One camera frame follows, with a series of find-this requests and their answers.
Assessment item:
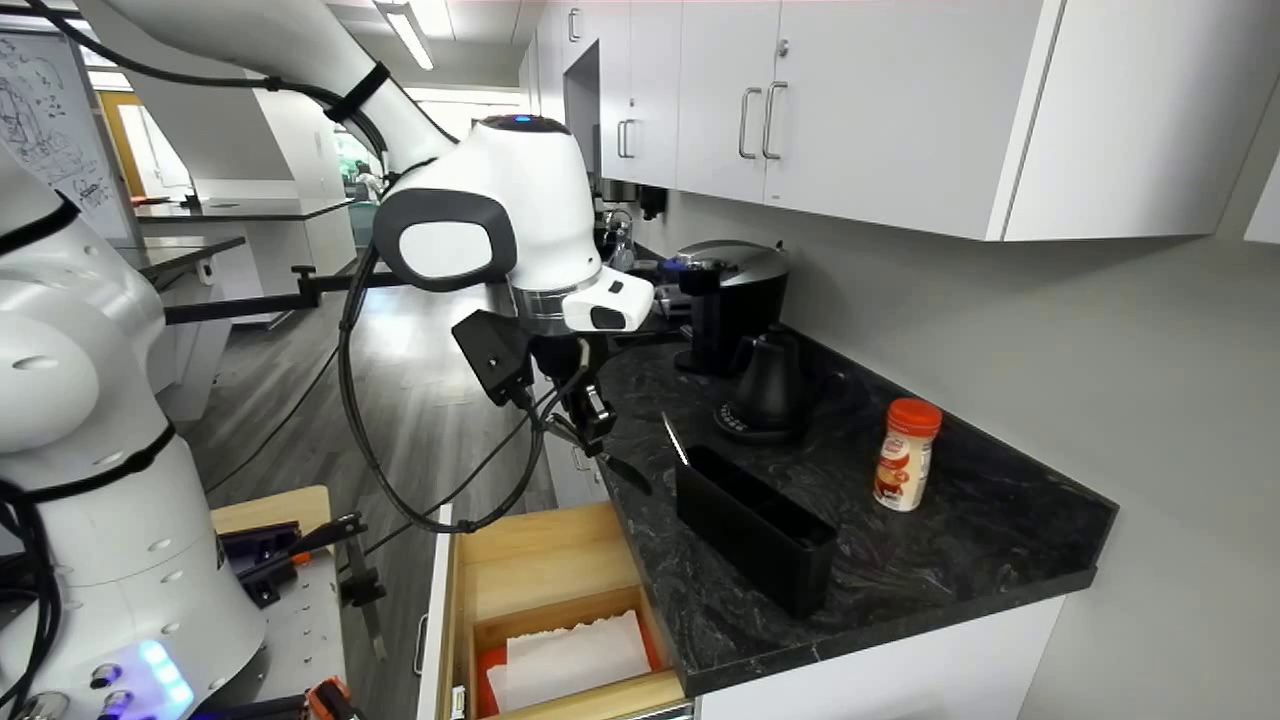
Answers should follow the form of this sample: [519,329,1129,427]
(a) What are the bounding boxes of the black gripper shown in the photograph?
[532,335,616,438]

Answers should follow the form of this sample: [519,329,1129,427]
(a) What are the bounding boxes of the bamboo drawer organizer tray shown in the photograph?
[448,582,684,720]

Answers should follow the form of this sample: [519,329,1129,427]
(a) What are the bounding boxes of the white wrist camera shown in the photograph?
[564,268,657,332]

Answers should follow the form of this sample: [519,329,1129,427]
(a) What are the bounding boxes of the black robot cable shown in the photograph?
[334,253,592,537]

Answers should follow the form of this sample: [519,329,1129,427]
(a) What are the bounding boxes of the white upper cabinets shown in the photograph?
[519,0,1280,245]

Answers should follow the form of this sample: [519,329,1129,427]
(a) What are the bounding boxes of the open wooden drawer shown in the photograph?
[412,502,689,720]

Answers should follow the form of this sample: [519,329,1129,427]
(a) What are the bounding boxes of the black gooseneck electric kettle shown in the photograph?
[711,329,805,443]

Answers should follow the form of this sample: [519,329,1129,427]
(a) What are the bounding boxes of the black coffee maker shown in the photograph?
[676,240,789,376]

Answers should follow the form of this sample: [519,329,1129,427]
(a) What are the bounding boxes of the orange-lidded creamer bottle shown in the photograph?
[873,396,944,510]

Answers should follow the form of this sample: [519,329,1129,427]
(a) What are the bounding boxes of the black cutlery holder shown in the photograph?
[676,443,835,614]

